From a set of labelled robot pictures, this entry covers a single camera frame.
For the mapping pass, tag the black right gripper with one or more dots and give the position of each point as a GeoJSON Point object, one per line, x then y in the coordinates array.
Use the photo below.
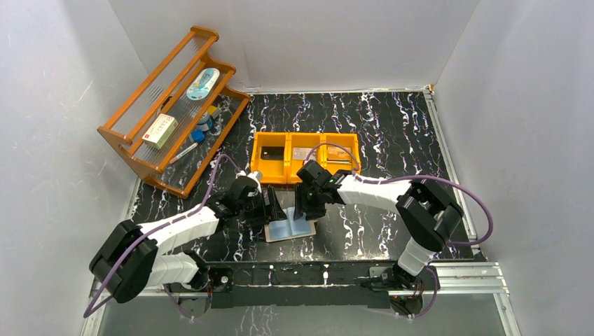
{"type": "Point", "coordinates": [303, 204]}

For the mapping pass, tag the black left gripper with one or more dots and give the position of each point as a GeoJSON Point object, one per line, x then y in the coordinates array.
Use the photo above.
{"type": "Point", "coordinates": [270, 206]}

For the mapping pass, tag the white leather card holder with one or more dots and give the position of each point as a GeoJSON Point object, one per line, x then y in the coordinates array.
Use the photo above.
{"type": "Point", "coordinates": [290, 228]}

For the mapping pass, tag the black credit card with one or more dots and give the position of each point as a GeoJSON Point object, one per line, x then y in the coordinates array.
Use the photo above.
{"type": "Point", "coordinates": [275, 153]}

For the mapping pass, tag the gold card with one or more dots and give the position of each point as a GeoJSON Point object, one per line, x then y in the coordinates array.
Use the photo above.
{"type": "Point", "coordinates": [336, 155]}

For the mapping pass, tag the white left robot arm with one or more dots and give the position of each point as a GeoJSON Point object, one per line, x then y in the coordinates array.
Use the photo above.
{"type": "Point", "coordinates": [136, 256]}

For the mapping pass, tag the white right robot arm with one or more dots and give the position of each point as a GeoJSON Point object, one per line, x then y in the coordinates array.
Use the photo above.
{"type": "Point", "coordinates": [429, 213]}

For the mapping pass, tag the silver card in tray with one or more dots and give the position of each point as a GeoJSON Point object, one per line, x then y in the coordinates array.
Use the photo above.
{"type": "Point", "coordinates": [303, 154]}

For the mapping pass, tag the yellow three-compartment plastic tray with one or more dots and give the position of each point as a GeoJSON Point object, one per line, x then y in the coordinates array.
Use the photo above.
{"type": "Point", "coordinates": [284, 172]}

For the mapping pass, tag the blue cube block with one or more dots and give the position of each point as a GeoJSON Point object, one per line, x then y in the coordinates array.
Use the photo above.
{"type": "Point", "coordinates": [197, 136]}

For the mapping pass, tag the white marker pen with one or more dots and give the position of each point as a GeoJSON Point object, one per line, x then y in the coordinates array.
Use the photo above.
{"type": "Point", "coordinates": [184, 152]}

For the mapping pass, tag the blue white tape roll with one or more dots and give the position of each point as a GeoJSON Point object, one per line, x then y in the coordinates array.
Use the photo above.
{"type": "Point", "coordinates": [205, 123]}

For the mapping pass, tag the yellow small block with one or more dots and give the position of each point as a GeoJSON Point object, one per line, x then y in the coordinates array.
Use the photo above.
{"type": "Point", "coordinates": [214, 112]}

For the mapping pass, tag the orange wooden shelf rack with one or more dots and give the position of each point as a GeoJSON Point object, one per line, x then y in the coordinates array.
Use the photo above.
{"type": "Point", "coordinates": [164, 91]}

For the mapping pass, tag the white red-print box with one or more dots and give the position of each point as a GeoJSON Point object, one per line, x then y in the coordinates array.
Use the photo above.
{"type": "Point", "coordinates": [160, 131]}

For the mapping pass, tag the light blue oval case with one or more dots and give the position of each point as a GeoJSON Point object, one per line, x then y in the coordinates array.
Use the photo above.
{"type": "Point", "coordinates": [203, 84]}

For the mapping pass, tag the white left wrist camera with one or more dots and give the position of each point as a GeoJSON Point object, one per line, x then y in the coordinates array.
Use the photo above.
{"type": "Point", "coordinates": [255, 176]}

